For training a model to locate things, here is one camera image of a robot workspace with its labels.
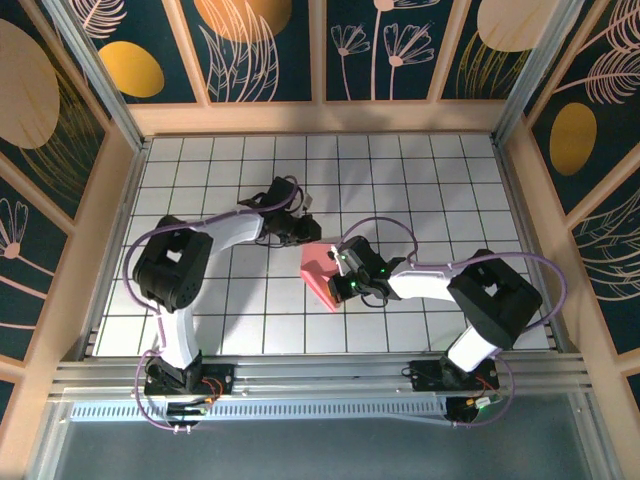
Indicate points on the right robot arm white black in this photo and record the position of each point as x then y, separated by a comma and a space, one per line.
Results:
490, 300

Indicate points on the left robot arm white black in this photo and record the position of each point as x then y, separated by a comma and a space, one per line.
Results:
235, 232

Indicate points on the white grid mat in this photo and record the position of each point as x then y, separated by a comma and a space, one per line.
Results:
400, 175

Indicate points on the black electronics module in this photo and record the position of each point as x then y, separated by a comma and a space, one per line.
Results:
462, 412
187, 409

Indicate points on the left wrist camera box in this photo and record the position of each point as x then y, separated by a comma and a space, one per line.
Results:
306, 201

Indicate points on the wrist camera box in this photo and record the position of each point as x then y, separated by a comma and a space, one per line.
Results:
306, 201
342, 260

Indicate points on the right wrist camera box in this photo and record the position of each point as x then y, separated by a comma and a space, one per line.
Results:
342, 260

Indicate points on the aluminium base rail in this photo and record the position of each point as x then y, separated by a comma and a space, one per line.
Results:
325, 377

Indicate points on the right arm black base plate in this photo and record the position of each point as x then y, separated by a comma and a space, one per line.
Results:
425, 375

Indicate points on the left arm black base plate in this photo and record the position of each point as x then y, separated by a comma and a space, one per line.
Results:
220, 375

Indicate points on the aluminium side rail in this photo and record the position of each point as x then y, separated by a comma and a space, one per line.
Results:
116, 250
526, 235

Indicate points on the aluminium corner post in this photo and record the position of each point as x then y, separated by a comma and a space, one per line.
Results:
534, 70
101, 80

